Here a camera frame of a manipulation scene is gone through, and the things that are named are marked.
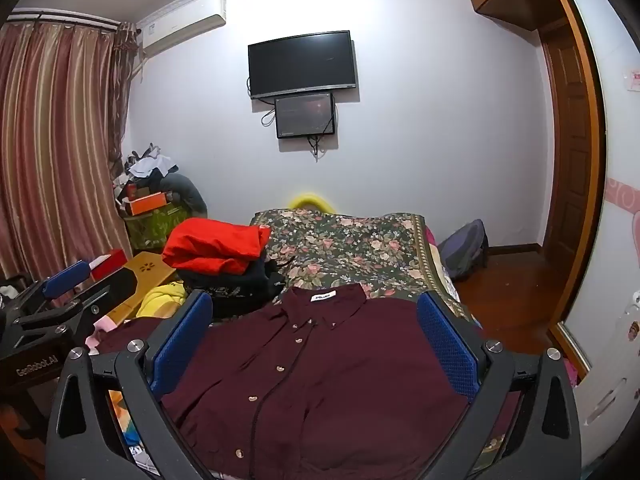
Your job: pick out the pink garment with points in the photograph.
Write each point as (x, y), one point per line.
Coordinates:
(100, 332)

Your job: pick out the colourful patchwork quilt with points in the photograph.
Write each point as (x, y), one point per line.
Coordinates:
(440, 260)

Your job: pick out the white plastic cabinet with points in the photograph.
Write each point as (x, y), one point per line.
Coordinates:
(605, 370)

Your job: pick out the yellow round object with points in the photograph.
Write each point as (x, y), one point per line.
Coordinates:
(310, 200)

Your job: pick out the maroon button shirt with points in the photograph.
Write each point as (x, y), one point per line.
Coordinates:
(325, 385)

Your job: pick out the floral blanket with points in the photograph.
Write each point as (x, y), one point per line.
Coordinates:
(350, 250)

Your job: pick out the white sliding wardrobe door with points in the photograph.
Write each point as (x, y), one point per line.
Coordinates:
(610, 135)

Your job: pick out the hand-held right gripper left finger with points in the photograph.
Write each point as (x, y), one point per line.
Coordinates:
(181, 344)

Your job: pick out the wooden door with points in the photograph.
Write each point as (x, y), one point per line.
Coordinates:
(567, 150)

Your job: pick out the white air conditioner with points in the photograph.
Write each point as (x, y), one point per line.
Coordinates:
(180, 22)

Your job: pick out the wooden folding lap table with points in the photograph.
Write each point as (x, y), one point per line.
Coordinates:
(142, 266)

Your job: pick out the red box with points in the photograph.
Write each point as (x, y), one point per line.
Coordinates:
(110, 264)

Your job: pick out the yellow garment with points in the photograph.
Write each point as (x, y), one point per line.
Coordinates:
(160, 300)

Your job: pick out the striped brown curtain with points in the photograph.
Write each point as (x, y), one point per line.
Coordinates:
(55, 150)

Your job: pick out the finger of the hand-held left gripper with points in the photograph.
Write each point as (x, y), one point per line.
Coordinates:
(107, 292)
(67, 277)

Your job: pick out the pile of clutter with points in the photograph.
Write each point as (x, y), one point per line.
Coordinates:
(142, 167)

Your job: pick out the grey backpack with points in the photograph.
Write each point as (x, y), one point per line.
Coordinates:
(465, 250)

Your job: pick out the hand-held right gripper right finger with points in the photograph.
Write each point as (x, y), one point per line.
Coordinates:
(447, 345)

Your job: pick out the red garment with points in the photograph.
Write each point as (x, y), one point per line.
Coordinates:
(215, 245)

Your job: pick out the small black wall monitor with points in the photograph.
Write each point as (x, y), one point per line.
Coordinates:
(305, 116)

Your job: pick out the black wall television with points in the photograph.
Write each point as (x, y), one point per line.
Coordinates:
(302, 65)

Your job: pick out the pile of dark clothes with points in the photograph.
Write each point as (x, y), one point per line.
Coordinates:
(240, 285)

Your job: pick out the orange box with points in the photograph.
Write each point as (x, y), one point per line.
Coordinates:
(147, 203)

